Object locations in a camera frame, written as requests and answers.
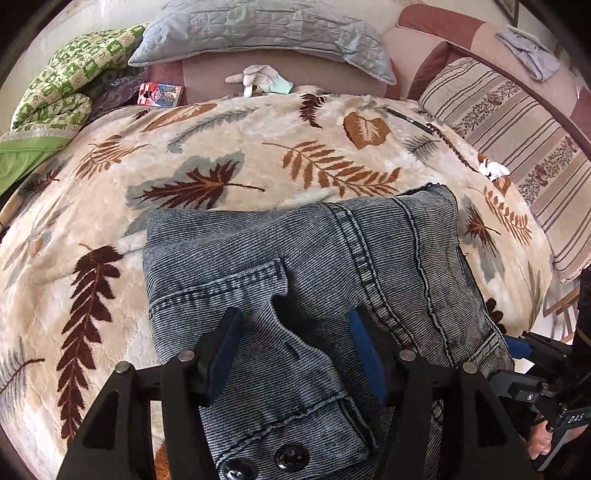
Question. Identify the black pen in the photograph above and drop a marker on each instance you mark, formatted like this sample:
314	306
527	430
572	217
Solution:
411	121

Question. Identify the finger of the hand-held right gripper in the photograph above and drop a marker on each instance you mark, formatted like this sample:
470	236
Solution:
517	347

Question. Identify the crumpled grey cloth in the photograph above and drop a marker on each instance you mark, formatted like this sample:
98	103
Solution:
531	53

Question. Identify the grey quilted pillow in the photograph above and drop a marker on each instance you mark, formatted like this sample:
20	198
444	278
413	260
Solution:
254	27

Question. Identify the small red blue box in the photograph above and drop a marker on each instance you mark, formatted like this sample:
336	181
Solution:
161	94

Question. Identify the green patterned quilt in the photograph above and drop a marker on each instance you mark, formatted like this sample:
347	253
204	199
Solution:
69	78

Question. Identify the pink maroon sofa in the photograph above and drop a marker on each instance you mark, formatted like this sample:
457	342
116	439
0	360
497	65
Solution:
323	74

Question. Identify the crumpled white tissue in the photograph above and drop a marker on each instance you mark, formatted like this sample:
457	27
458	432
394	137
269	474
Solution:
494	170

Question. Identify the striped floral cushion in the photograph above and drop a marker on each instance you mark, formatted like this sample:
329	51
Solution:
508	129

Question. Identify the wooden chair frame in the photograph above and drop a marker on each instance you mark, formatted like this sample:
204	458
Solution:
561	304

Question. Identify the white glove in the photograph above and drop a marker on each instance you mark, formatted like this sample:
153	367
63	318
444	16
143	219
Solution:
254	76

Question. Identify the light blue cloth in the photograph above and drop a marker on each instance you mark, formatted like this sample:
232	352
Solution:
279	86

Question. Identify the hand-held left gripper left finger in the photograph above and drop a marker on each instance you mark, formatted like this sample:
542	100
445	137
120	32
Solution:
226	355

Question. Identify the grey denim pants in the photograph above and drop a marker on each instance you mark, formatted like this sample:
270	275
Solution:
323	258

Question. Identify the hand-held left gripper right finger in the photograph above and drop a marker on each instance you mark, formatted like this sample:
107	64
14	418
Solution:
369	355

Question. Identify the leaf print blanket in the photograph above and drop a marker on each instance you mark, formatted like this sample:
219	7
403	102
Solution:
207	138

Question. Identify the person's right hand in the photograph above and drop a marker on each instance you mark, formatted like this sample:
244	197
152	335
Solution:
539	443

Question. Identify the dark purple cloth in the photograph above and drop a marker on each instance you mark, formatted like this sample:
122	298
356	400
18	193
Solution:
120	94

